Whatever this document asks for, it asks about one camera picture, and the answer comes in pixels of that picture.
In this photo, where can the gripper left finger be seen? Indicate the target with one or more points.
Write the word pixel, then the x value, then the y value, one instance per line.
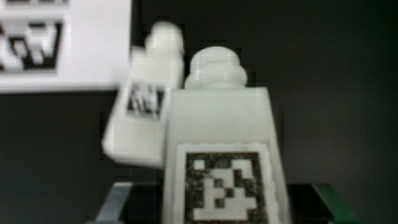
pixel 110 211

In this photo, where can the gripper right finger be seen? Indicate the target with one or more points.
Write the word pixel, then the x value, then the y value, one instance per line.
pixel 337 209

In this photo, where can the white leg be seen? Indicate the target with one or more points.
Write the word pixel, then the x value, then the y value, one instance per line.
pixel 223 187
pixel 133 137

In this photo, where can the white tag board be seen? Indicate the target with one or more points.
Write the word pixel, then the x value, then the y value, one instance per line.
pixel 64 44

